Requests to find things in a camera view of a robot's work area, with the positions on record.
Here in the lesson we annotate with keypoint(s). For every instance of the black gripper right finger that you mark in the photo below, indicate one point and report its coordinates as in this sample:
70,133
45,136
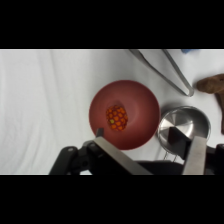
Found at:
190,150

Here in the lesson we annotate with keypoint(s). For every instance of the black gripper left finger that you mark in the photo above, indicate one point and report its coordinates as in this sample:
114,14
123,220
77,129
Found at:
120,155

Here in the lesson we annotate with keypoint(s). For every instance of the pink bowl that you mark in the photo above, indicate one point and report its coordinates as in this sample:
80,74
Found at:
140,106

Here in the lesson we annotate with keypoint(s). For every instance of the brown plush toy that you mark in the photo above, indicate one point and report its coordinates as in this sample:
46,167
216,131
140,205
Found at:
211,85

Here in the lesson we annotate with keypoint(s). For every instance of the metal tongs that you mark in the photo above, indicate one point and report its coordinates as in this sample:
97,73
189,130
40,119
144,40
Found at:
181,81

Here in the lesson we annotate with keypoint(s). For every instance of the blue cloth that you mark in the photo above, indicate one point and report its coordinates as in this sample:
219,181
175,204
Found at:
190,51

